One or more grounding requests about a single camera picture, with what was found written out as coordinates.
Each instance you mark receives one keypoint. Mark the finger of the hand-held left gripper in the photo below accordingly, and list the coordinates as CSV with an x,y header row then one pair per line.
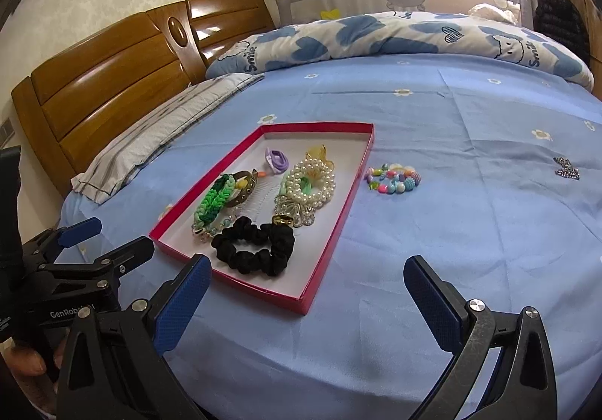
x,y
134,250
80,229

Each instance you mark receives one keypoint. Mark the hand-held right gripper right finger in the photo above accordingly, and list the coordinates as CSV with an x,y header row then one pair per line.
x,y
432,302

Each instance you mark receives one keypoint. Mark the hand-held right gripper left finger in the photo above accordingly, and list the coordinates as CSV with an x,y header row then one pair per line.
x,y
183,307

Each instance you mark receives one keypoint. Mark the red box with white inside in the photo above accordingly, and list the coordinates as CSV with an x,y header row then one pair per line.
x,y
329,217

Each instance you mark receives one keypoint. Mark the clear comb with coloured hearts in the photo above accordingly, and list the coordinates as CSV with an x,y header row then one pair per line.
x,y
268,196

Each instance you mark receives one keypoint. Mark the silver rhinestone hair clip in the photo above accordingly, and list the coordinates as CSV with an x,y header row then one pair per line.
x,y
301,210

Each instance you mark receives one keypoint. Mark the person's left hand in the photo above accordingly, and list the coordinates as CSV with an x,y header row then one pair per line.
x,y
23,377

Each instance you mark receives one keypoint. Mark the black scrunchie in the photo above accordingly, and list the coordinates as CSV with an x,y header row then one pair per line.
x,y
225,239

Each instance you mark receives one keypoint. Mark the blue floral bed sheet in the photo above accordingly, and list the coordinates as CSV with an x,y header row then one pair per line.
x,y
470,213

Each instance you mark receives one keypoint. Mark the striped grey pillow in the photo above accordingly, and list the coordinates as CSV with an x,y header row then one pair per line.
x,y
155,128

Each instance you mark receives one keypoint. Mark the wooden headboard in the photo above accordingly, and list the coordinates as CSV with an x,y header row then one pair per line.
x,y
94,86

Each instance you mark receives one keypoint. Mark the rhinestone bow hair clip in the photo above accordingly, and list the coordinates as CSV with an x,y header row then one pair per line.
x,y
566,170

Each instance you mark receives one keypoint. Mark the white quilt with blue hearts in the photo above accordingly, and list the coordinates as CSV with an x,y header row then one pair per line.
x,y
376,34

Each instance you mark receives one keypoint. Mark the cream fluffy blanket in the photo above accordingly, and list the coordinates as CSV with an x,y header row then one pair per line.
x,y
491,11

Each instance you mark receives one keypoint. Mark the small yellow bow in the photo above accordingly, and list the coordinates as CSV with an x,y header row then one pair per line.
x,y
330,14

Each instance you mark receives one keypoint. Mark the black puffer jacket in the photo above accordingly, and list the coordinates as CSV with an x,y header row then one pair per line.
x,y
559,20

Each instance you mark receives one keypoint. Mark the wooden wardrobe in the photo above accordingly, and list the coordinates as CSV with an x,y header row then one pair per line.
x,y
592,15

